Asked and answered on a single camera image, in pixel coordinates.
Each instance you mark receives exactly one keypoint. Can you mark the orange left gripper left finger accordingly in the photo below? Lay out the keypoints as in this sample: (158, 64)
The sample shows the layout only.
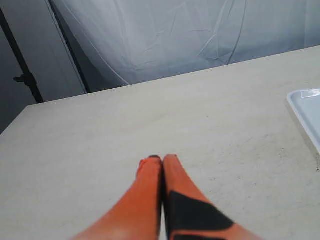
(137, 215)

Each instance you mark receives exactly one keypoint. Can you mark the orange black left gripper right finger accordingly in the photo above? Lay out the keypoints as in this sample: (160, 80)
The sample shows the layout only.
(189, 215)

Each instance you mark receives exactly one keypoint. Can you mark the white plastic tray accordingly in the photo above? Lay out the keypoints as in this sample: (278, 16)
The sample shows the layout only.
(305, 104)

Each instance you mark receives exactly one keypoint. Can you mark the white backdrop cloth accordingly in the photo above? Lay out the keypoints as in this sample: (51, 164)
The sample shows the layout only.
(126, 42)

